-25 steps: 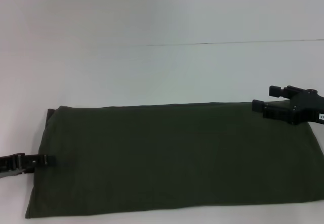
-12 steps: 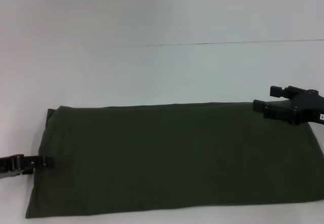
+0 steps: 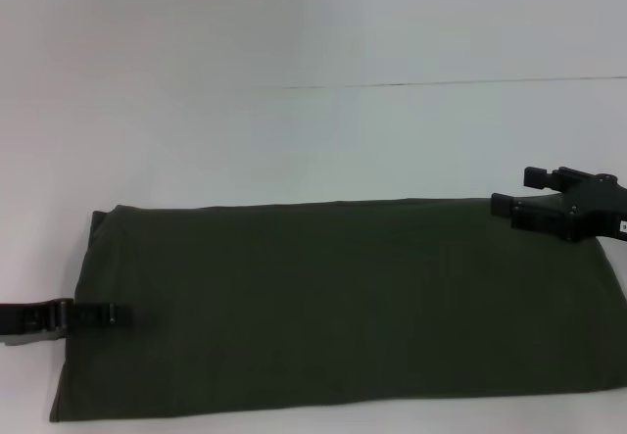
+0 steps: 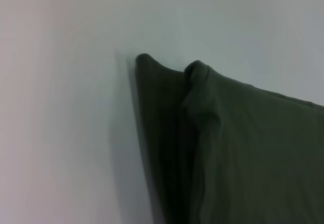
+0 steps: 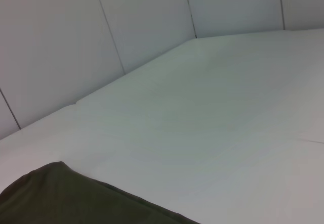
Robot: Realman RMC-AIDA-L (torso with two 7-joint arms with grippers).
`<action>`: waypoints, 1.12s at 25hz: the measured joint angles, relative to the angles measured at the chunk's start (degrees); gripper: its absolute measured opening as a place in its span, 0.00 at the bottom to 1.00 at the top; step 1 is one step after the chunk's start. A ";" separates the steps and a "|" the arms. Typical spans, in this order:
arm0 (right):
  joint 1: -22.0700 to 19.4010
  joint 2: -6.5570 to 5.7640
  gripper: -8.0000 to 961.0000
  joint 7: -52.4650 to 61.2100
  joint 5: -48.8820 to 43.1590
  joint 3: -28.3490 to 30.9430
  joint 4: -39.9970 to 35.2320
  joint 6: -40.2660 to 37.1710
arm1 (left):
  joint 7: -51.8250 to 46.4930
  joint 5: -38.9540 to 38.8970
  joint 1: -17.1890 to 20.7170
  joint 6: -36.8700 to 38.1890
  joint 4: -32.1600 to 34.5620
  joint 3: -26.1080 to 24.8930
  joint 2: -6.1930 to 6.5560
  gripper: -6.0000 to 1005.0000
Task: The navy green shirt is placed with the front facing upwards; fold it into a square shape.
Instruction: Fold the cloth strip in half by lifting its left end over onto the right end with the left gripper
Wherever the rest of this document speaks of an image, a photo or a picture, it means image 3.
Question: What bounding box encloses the dark green FREE! t-shirt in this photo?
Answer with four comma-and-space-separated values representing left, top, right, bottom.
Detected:
48, 197, 627, 426

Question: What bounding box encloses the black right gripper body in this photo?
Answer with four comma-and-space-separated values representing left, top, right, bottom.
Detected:
553, 165, 627, 246

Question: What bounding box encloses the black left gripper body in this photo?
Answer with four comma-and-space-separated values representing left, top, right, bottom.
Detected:
0, 297, 69, 348

